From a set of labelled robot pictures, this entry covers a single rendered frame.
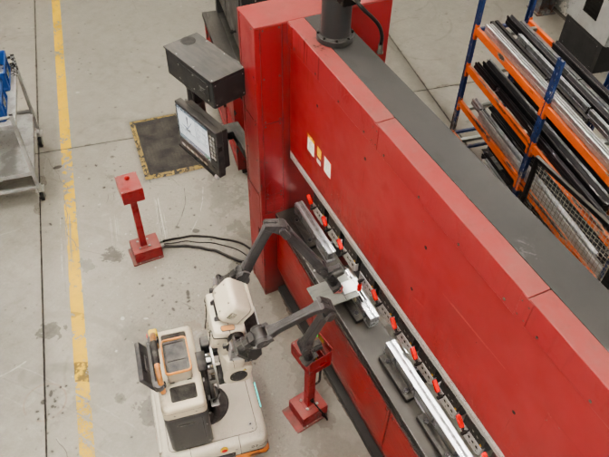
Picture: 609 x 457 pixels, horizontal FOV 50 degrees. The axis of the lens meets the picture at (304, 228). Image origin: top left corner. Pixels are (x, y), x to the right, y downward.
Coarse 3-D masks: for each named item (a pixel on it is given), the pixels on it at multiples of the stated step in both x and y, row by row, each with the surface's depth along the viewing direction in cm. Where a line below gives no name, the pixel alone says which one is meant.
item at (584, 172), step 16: (480, 64) 537; (496, 64) 538; (496, 80) 522; (512, 96) 503; (528, 96) 507; (512, 112) 499; (528, 112) 488; (528, 128) 484; (544, 128) 478; (544, 144) 468; (560, 144) 464; (560, 160) 457; (576, 160) 452; (576, 176) 447; (592, 176) 447; (592, 192) 433; (608, 192) 439; (608, 208) 430
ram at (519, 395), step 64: (320, 128) 356; (320, 192) 387; (384, 192) 307; (384, 256) 330; (448, 256) 271; (448, 320) 288; (512, 320) 242; (448, 384) 309; (512, 384) 256; (512, 448) 271; (576, 448) 229
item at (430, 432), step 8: (424, 416) 345; (424, 424) 342; (432, 424) 342; (424, 432) 341; (432, 432) 339; (432, 440) 336; (440, 440) 336; (440, 448) 333; (448, 448) 334; (440, 456) 332
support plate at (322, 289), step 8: (344, 280) 394; (312, 288) 389; (320, 288) 390; (328, 288) 390; (312, 296) 386; (320, 296) 386; (328, 296) 386; (336, 296) 386; (344, 296) 386; (352, 296) 386; (336, 304) 382
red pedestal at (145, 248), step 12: (120, 180) 479; (132, 180) 479; (120, 192) 476; (132, 192) 473; (132, 204) 491; (132, 240) 530; (144, 240) 522; (156, 240) 531; (132, 252) 536; (144, 252) 523; (156, 252) 529
